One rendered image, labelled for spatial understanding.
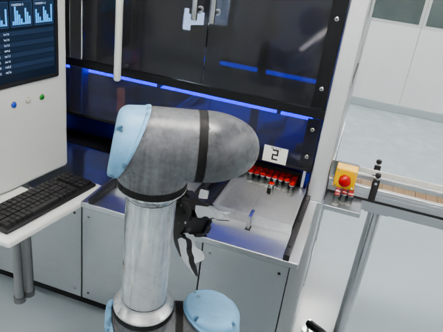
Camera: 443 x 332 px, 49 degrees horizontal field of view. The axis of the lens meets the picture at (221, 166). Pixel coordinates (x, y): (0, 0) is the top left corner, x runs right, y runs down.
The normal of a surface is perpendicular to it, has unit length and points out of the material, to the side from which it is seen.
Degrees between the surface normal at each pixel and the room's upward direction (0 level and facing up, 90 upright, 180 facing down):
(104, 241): 90
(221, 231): 0
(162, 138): 60
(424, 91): 90
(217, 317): 7
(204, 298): 7
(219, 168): 99
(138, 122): 39
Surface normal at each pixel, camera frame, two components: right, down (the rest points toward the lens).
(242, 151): 0.75, 0.17
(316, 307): 0.12, -0.90
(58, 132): 0.88, 0.29
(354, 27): -0.31, 0.37
